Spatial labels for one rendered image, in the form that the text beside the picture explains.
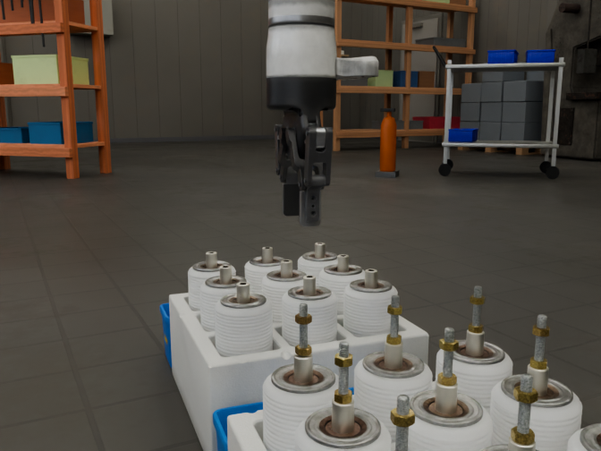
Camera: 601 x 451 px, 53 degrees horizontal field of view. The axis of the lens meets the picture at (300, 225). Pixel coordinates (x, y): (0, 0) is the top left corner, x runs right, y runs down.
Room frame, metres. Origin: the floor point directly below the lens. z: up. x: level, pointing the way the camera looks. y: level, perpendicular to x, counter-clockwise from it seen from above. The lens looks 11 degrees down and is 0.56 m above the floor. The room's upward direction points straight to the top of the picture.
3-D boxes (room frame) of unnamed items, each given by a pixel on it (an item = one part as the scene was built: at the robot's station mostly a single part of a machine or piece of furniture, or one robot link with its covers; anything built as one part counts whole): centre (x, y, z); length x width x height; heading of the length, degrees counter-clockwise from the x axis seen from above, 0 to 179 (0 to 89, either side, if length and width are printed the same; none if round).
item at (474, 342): (0.74, -0.23, 0.26); 0.02 x 0.02 x 0.03
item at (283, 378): (0.66, 0.00, 0.25); 0.08 x 0.08 x 0.01
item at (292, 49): (0.67, -0.02, 0.63); 0.11 x 0.09 x 0.06; 107
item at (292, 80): (0.66, 0.00, 0.55); 0.08 x 0.08 x 0.09
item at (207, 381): (1.11, 0.03, 0.09); 0.39 x 0.39 x 0.18; 21
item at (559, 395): (0.63, -0.26, 0.25); 0.08 x 0.08 x 0.01
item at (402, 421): (0.44, -0.08, 0.32); 0.02 x 0.02 x 0.01; 39
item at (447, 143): (5.36, -1.69, 0.55); 1.11 x 0.65 x 1.09; 79
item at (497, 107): (8.43, -2.90, 0.59); 1.20 x 0.80 x 1.19; 27
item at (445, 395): (0.59, -0.15, 0.26); 0.02 x 0.02 x 0.03
